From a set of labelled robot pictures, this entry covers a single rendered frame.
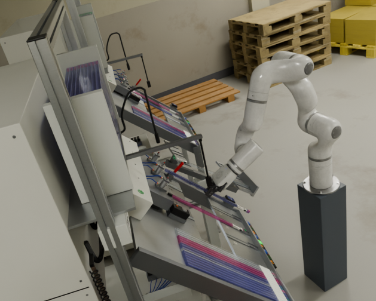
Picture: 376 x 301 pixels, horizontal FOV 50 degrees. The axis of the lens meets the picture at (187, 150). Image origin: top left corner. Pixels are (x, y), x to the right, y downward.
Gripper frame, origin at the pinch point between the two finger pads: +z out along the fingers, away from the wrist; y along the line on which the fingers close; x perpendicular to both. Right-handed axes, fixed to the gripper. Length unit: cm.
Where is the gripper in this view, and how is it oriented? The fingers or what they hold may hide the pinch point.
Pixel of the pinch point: (209, 191)
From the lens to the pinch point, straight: 190.3
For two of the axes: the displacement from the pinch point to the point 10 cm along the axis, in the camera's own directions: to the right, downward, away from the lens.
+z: -6.9, 7.0, 1.7
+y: 2.2, 4.3, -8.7
